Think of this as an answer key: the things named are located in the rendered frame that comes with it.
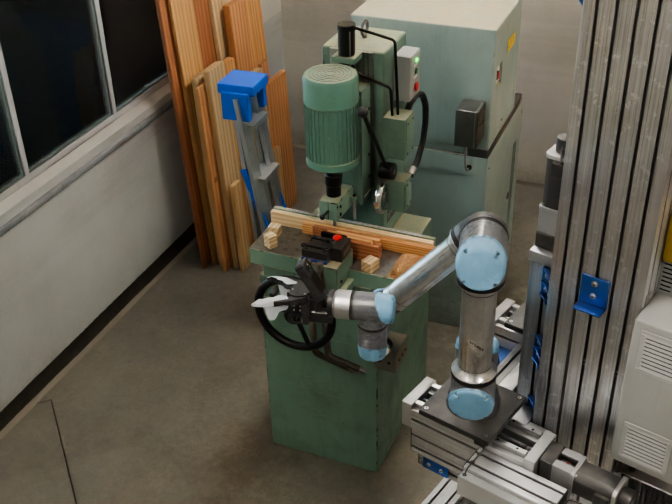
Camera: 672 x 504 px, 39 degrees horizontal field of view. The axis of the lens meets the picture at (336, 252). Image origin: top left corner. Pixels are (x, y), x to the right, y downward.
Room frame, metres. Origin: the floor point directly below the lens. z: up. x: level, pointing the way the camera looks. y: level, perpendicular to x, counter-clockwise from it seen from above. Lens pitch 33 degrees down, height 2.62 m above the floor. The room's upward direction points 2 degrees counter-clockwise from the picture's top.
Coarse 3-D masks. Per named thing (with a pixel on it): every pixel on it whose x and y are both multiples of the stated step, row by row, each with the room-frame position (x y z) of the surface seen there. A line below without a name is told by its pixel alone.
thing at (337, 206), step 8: (344, 184) 2.83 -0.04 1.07; (344, 192) 2.78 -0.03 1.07; (352, 192) 2.82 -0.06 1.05; (320, 200) 2.73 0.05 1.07; (328, 200) 2.73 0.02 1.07; (336, 200) 2.73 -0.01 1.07; (344, 200) 2.75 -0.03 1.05; (320, 208) 2.73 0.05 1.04; (328, 208) 2.71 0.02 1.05; (336, 208) 2.70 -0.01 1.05; (344, 208) 2.75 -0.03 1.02; (328, 216) 2.72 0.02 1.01; (336, 216) 2.70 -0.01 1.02
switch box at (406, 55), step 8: (408, 48) 3.02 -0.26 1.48; (416, 48) 3.02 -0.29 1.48; (400, 56) 2.95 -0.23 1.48; (408, 56) 2.95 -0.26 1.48; (416, 56) 2.99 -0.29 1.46; (400, 64) 2.95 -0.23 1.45; (408, 64) 2.94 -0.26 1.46; (400, 72) 2.95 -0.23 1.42; (408, 72) 2.94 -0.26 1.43; (400, 80) 2.95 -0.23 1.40; (408, 80) 2.94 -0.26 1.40; (416, 80) 2.99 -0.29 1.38; (400, 88) 2.95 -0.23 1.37; (408, 88) 2.94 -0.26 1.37; (400, 96) 2.95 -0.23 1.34; (408, 96) 2.94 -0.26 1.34
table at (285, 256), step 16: (256, 240) 2.76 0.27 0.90; (288, 240) 2.75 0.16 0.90; (304, 240) 2.75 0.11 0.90; (256, 256) 2.70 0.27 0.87; (272, 256) 2.68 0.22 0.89; (288, 256) 2.65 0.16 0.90; (384, 256) 2.64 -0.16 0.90; (352, 272) 2.56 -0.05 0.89; (384, 272) 2.54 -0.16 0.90; (368, 288) 2.53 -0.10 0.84
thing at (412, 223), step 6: (318, 210) 3.13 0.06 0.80; (402, 216) 3.06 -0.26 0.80; (408, 216) 3.06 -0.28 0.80; (414, 216) 3.06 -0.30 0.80; (420, 216) 3.06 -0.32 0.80; (396, 222) 3.02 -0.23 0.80; (402, 222) 3.02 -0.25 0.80; (408, 222) 3.02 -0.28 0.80; (414, 222) 3.02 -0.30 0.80; (420, 222) 3.01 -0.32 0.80; (426, 222) 3.01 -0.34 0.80; (396, 228) 2.98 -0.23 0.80; (402, 228) 2.98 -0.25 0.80; (408, 228) 2.97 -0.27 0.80; (414, 228) 2.97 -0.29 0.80; (420, 228) 2.97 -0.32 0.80; (426, 228) 2.99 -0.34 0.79; (426, 234) 2.99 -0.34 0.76; (264, 276) 2.69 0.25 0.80; (270, 276) 2.68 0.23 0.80; (270, 288) 2.68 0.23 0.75; (264, 294) 2.69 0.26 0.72
